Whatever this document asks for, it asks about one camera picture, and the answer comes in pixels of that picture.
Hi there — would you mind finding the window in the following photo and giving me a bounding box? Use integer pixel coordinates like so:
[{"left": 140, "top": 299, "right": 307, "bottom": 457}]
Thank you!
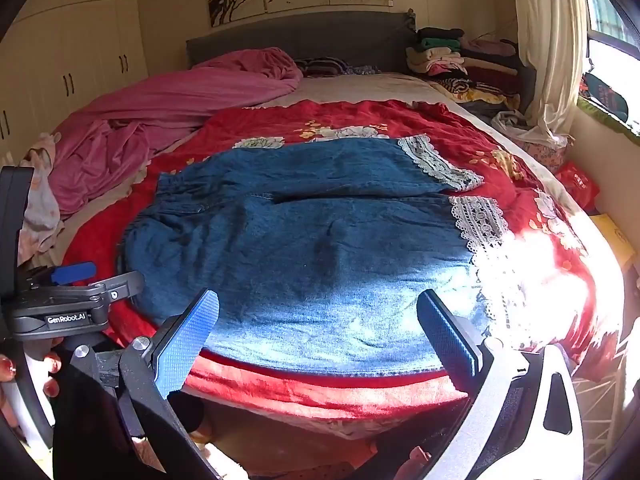
[{"left": 580, "top": 0, "right": 640, "bottom": 126}]

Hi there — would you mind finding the pale floral cloth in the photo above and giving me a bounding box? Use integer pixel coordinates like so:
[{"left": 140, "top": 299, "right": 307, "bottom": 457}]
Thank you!
[{"left": 17, "top": 132, "right": 66, "bottom": 267}]

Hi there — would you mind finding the green fringed windowsill cloth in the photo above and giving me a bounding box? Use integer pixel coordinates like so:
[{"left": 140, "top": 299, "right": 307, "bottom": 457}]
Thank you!
[{"left": 575, "top": 95, "right": 640, "bottom": 147}]

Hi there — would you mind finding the blue denim garment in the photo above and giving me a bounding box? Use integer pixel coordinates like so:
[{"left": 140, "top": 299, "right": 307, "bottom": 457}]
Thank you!
[{"left": 116, "top": 134, "right": 536, "bottom": 378}]

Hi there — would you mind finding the white wire rack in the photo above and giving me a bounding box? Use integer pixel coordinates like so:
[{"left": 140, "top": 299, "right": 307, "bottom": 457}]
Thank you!
[{"left": 570, "top": 330, "right": 632, "bottom": 461}]

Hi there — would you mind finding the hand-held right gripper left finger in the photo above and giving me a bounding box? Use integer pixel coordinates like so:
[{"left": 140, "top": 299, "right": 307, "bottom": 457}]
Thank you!
[{"left": 70, "top": 287, "right": 221, "bottom": 480}]

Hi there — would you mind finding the person's left hand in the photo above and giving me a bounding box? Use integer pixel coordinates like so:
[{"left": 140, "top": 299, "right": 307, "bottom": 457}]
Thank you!
[{"left": 0, "top": 337, "right": 65, "bottom": 428}]

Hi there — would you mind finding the pink bed sheet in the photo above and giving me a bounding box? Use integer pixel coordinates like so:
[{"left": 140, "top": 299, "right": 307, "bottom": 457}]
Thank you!
[{"left": 47, "top": 47, "right": 303, "bottom": 218}]

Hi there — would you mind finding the pile of folded clothes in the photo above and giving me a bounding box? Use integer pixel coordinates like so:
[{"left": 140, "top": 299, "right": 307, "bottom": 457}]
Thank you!
[{"left": 405, "top": 26, "right": 531, "bottom": 116}]

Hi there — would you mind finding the white wardrobe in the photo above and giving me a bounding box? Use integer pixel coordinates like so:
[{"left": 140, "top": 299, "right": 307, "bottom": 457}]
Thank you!
[{"left": 0, "top": 0, "right": 148, "bottom": 161}]

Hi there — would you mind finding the cream curtain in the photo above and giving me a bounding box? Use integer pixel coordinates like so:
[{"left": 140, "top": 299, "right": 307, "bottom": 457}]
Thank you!
[{"left": 510, "top": 0, "right": 591, "bottom": 136}]

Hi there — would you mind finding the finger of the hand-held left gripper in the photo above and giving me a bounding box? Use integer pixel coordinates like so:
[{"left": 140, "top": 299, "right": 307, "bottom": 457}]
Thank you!
[
  {"left": 75, "top": 270, "right": 146, "bottom": 311},
  {"left": 30, "top": 261, "right": 97, "bottom": 286}
]

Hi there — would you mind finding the red bag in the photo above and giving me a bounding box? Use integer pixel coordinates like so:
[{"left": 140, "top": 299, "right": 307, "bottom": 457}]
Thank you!
[{"left": 555, "top": 160, "right": 601, "bottom": 212}]

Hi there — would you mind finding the grey bed headboard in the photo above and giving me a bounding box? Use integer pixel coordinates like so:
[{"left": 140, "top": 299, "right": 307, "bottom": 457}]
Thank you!
[{"left": 186, "top": 10, "right": 418, "bottom": 78}]

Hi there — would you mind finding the yellow box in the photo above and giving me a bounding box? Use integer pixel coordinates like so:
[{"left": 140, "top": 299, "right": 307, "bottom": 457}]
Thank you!
[{"left": 590, "top": 214, "right": 636, "bottom": 271}]

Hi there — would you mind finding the red floral blanket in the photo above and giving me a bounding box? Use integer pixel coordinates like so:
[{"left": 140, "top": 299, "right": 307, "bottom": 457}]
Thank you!
[{"left": 62, "top": 99, "right": 626, "bottom": 423}]

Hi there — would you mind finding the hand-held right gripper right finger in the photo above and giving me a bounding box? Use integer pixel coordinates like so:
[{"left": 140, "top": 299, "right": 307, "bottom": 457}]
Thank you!
[{"left": 416, "top": 288, "right": 586, "bottom": 480}]

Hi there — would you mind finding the striped pillow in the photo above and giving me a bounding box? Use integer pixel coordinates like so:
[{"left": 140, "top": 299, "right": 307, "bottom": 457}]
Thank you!
[{"left": 295, "top": 57, "right": 381, "bottom": 78}]

